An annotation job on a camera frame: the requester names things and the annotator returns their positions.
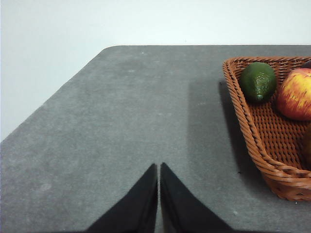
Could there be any brown wicker basket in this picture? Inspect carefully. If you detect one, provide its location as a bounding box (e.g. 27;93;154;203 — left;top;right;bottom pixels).
222;56;311;202

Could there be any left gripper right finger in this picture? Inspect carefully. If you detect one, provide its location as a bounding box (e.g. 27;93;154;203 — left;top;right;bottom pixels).
159;162;234;233

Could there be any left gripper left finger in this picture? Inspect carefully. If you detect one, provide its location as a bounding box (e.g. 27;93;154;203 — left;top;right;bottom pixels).
86;163;158;233

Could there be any red yellow apple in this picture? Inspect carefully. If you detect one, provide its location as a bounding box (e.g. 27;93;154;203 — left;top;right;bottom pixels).
276;67;311;121

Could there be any green avocado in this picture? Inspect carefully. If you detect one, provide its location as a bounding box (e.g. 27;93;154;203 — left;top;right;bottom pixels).
240;62;277;103

